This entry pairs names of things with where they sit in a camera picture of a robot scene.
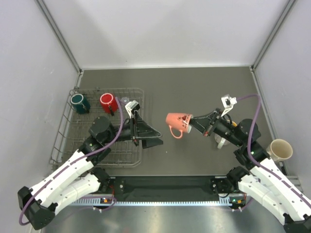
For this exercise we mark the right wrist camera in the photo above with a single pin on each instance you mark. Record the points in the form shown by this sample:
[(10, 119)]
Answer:
[(228, 104)]

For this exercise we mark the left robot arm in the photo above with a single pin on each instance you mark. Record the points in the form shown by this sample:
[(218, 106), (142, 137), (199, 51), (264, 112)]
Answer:
[(79, 175)]

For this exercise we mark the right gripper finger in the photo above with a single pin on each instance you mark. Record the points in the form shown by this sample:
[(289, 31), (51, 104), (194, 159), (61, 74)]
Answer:
[(202, 115), (199, 127)]

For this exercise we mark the white mug orange inside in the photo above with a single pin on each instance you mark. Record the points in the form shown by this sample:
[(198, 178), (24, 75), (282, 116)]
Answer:
[(222, 141)]

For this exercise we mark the beige patterned mug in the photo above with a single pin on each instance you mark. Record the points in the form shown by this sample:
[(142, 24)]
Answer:
[(279, 150)]

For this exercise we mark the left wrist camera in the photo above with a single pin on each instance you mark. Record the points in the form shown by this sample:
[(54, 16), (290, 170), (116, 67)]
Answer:
[(132, 107)]

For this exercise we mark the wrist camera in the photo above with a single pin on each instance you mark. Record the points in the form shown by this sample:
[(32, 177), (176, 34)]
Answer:
[(132, 107), (228, 104)]

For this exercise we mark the grey wire dish rack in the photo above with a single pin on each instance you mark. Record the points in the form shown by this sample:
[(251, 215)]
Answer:
[(73, 128)]

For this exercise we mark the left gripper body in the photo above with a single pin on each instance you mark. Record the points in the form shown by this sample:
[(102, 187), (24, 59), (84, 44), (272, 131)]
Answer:
[(133, 131)]

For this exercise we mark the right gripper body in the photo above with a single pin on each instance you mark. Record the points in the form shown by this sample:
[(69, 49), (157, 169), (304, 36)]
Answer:
[(211, 127)]

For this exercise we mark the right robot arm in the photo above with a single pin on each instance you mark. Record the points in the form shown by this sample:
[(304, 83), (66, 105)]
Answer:
[(258, 176)]

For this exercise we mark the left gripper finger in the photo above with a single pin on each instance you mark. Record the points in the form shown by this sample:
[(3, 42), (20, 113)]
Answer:
[(152, 142), (143, 130)]

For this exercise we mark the red mug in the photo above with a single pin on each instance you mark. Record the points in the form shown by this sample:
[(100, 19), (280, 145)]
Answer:
[(108, 103)]

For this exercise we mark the aluminium frame rail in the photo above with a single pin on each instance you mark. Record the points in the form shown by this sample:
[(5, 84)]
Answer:
[(98, 185)]

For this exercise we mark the dark green mug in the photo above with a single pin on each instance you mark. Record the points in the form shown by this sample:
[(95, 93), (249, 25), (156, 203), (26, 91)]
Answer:
[(80, 104)]

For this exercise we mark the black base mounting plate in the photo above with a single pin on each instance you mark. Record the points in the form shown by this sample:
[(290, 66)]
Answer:
[(170, 188)]

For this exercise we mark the clear plastic cup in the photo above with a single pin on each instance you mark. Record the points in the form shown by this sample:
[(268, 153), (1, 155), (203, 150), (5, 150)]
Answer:
[(125, 100)]

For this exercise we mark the small pink mug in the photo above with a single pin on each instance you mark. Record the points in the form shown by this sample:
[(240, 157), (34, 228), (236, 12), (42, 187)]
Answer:
[(179, 122)]

